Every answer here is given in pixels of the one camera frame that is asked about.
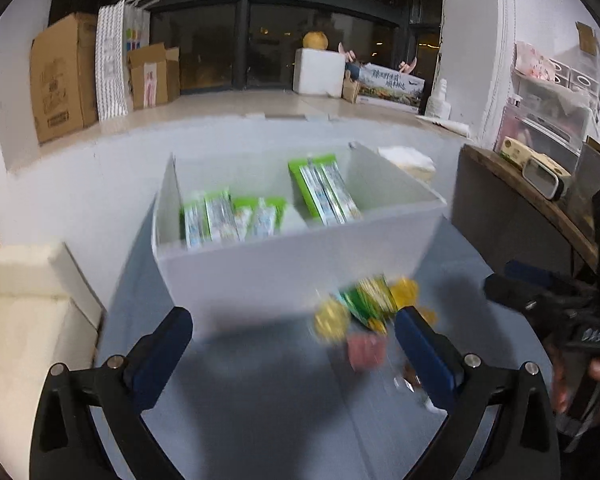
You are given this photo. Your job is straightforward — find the white foam block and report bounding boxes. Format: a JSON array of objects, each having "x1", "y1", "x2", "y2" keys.
[{"x1": 293, "y1": 47, "x2": 349, "y2": 98}]

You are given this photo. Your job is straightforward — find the white foam box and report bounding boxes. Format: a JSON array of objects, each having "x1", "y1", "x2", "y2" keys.
[{"x1": 152, "y1": 142, "x2": 449, "y2": 322}]

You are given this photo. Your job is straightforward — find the landscape printed gift box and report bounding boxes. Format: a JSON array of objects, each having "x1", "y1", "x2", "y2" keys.
[{"x1": 355, "y1": 62, "x2": 427, "y2": 112}]

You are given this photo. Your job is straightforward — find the white tube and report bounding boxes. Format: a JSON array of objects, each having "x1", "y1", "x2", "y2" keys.
[{"x1": 416, "y1": 114, "x2": 471, "y2": 137}]

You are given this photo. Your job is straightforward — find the cardboard tag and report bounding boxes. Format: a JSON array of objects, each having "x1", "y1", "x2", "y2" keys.
[{"x1": 574, "y1": 21, "x2": 600, "y2": 57}]

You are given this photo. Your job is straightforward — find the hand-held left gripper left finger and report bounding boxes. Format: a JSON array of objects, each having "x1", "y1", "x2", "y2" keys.
[{"x1": 30, "y1": 306, "x2": 194, "y2": 480}]

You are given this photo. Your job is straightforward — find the pile of green snack packets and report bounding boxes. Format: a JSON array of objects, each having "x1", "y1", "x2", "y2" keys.
[{"x1": 180, "y1": 154, "x2": 364, "y2": 252}]

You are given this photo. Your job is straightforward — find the black window frame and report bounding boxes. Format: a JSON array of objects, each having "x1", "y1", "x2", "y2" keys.
[{"x1": 49, "y1": 0, "x2": 445, "y2": 95}]

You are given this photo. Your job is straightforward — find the pink floral cloth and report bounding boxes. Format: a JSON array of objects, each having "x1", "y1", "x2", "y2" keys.
[{"x1": 513, "y1": 42, "x2": 557, "y2": 82}]

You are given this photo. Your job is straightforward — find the reddish jelly cup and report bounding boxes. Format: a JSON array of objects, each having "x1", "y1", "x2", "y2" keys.
[{"x1": 346, "y1": 334, "x2": 389, "y2": 373}]

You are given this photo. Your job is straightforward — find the clear plastic container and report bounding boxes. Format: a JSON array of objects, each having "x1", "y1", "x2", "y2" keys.
[{"x1": 564, "y1": 141, "x2": 600, "y2": 228}]

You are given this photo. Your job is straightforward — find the small open cardboard box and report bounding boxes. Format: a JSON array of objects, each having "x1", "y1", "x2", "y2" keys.
[{"x1": 127, "y1": 42, "x2": 182, "y2": 111}]

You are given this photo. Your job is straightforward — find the white desk clock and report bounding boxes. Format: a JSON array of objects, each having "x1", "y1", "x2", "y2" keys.
[{"x1": 522, "y1": 157, "x2": 567, "y2": 202}]

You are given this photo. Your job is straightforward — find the yellow pomelo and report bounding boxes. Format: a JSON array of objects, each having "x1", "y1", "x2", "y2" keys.
[{"x1": 302, "y1": 30, "x2": 330, "y2": 52}]

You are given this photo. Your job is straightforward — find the white black snack wrapper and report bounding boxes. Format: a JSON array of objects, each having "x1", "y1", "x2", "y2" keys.
[{"x1": 392, "y1": 365, "x2": 449, "y2": 414}]

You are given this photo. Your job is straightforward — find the clear storage organiser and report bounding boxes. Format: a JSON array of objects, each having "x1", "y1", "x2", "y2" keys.
[{"x1": 494, "y1": 42, "x2": 600, "y2": 162}]

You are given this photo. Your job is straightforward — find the large cardboard box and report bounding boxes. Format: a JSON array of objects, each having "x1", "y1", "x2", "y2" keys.
[{"x1": 29, "y1": 12, "x2": 102, "y2": 146}]

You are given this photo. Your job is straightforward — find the dark green seaweed packet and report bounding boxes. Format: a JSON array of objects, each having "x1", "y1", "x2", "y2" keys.
[{"x1": 339, "y1": 275, "x2": 399, "y2": 335}]

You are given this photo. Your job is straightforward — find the dotted paper bag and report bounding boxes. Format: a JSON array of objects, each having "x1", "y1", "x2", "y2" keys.
[{"x1": 95, "y1": 0, "x2": 164, "y2": 123}]

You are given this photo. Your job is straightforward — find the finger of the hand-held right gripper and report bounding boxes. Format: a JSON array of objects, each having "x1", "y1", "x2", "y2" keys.
[
  {"x1": 504, "y1": 259, "x2": 582, "y2": 292},
  {"x1": 482, "y1": 274, "x2": 557, "y2": 314}
]

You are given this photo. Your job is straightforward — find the small brown paper bag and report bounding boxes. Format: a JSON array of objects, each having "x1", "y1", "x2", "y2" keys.
[{"x1": 342, "y1": 72, "x2": 362, "y2": 105}]

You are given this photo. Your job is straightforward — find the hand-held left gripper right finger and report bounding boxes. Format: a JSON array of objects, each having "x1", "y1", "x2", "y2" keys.
[{"x1": 394, "y1": 306, "x2": 562, "y2": 480}]

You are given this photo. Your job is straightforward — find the white plastic bottle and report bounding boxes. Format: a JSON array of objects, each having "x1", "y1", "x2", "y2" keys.
[{"x1": 425, "y1": 78, "x2": 453, "y2": 119}]

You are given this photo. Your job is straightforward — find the dark wooden side table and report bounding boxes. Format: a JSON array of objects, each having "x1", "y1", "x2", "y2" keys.
[{"x1": 451, "y1": 143, "x2": 600, "y2": 281}]

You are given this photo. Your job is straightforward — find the yellow jelly cup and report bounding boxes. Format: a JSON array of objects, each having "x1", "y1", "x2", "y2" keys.
[
  {"x1": 390, "y1": 277, "x2": 421, "y2": 310},
  {"x1": 312, "y1": 300, "x2": 353, "y2": 345}
]

